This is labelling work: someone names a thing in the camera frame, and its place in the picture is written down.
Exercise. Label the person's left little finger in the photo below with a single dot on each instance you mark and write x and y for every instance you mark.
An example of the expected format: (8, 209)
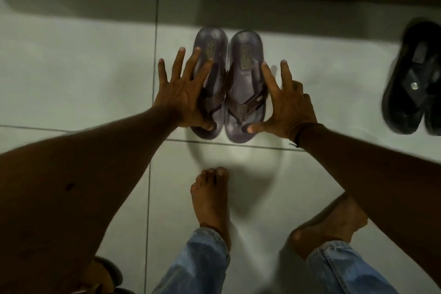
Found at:
(163, 71)

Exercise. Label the person's left thumb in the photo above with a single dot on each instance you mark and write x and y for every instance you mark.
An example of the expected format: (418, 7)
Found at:
(206, 125)

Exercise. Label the person's right middle finger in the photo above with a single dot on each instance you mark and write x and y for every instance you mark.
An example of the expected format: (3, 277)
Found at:
(286, 73)

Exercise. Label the person's right forearm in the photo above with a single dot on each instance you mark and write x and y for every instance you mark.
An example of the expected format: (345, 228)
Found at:
(375, 180)

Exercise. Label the person's right hand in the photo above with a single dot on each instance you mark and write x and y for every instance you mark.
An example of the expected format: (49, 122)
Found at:
(291, 111)

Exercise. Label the person's right jeans leg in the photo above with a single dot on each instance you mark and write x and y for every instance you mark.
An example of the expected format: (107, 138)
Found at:
(344, 269)

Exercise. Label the person's left foot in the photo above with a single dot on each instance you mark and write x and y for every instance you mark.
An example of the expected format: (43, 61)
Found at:
(211, 200)

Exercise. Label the person's left jeans leg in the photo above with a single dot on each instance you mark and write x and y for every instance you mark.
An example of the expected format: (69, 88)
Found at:
(198, 266)

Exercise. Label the black sandal with stud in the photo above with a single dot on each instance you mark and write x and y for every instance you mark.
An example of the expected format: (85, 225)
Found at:
(410, 97)

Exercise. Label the person's jeans leg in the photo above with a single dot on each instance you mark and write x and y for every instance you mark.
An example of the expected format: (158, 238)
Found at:
(344, 269)
(198, 266)

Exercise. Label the person's right thumb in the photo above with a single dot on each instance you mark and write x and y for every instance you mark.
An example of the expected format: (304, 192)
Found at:
(259, 127)

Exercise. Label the person's left middle finger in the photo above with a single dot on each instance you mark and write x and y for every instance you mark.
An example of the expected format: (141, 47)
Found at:
(192, 62)

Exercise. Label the brown sandal with grey sole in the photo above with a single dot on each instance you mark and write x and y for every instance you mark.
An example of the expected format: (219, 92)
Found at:
(103, 276)

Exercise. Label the person's left forearm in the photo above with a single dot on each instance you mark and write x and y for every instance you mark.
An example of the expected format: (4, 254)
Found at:
(75, 180)

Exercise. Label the person's foot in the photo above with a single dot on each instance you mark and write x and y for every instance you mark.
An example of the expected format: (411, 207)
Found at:
(330, 225)
(211, 200)

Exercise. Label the person's left hand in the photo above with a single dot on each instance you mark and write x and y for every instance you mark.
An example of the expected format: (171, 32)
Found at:
(179, 97)

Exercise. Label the person's right foot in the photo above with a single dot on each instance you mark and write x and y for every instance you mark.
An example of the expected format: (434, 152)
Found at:
(330, 225)

